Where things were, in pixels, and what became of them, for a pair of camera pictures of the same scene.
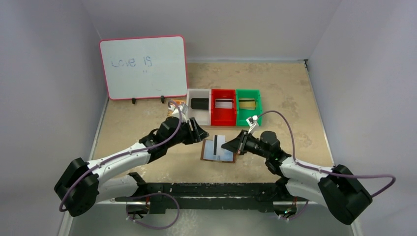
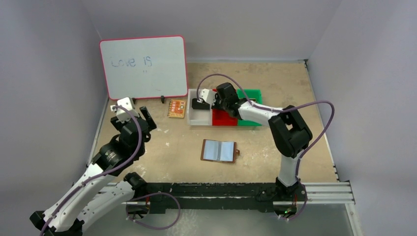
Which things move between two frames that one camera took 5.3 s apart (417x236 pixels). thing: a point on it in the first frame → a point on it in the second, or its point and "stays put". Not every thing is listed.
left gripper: (196, 134) → (151, 125)
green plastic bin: (242, 115) stays put
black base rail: (233, 197) stays put
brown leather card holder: (212, 150) stays put
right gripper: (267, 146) → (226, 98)
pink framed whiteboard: (145, 67) stays put
